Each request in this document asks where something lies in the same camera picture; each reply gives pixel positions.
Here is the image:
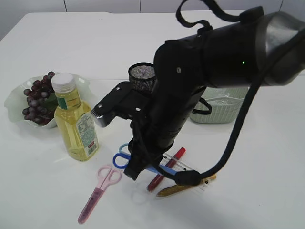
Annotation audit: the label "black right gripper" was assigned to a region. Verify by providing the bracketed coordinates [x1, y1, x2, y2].
[124, 88, 205, 180]

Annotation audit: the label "blue scissors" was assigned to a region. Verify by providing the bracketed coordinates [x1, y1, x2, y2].
[112, 143, 177, 175]

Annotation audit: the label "pink scissors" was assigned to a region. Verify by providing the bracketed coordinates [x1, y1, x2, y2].
[77, 165, 122, 224]

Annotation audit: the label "yellow oil bottle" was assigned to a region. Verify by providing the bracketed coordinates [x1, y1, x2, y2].
[51, 73, 99, 161]

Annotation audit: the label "purple artificial grape bunch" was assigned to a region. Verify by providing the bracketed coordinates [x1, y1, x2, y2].
[22, 71, 58, 126]

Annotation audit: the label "clear plastic sheet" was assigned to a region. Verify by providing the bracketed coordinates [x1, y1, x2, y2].
[203, 88, 239, 106]

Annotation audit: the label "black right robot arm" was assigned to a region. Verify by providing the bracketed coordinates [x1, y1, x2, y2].
[124, 7, 305, 185]

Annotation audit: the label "clear plastic ruler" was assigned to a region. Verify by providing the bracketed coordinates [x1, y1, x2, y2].
[160, 153, 209, 191]

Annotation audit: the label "red glitter pen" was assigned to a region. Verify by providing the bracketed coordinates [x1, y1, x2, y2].
[146, 147, 186, 192]

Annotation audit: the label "gold glitter pen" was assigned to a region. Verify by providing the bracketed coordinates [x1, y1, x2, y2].
[156, 174, 217, 197]

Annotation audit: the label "black mesh pen holder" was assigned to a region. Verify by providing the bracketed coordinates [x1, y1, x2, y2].
[128, 62, 157, 94]

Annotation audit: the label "green plastic basket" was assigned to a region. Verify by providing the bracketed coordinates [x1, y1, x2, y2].
[190, 87, 248, 124]

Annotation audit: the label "green wavy glass plate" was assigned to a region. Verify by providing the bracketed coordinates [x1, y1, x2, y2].
[4, 74, 97, 129]

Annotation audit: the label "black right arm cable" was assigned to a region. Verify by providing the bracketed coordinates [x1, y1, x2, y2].
[133, 0, 305, 187]

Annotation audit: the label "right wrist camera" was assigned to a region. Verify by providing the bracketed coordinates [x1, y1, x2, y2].
[91, 81, 151, 127]

